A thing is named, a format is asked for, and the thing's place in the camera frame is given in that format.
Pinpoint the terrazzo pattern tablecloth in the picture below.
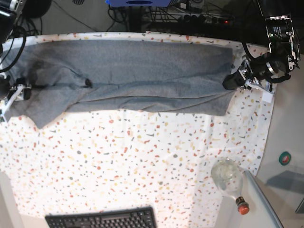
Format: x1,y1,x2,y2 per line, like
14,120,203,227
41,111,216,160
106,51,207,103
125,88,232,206
0,31,282,228

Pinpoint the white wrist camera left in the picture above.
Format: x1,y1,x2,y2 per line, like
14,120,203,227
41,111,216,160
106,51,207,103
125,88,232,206
262,92,274,103

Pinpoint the clear bottle with red cap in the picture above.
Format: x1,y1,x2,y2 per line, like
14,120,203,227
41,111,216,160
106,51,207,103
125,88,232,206
211,158,250,215

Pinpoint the black computer keyboard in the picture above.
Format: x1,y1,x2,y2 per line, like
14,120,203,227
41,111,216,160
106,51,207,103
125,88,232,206
45,207,157,228

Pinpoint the grey t-shirt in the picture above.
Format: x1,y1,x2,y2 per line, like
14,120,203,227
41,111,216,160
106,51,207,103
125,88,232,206
9,40,233,128

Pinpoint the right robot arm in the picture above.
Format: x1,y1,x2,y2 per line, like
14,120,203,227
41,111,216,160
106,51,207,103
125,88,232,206
0,0,31,122

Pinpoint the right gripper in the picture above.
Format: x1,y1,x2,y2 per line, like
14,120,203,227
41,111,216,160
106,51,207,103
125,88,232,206
0,76,32,116

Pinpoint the green tape roll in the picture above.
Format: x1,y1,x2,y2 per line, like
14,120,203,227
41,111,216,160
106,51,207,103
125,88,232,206
278,152,292,166

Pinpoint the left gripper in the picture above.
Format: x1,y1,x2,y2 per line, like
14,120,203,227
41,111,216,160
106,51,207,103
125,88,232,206
222,53,291,92

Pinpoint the grey laptop corner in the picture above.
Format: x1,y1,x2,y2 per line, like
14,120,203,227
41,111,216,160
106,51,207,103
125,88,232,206
295,199,304,214

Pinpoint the blue box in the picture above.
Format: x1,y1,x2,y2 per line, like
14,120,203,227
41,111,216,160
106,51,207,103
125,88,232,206
105,0,178,7

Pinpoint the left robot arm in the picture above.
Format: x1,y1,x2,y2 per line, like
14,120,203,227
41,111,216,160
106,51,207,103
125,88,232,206
222,0,301,94

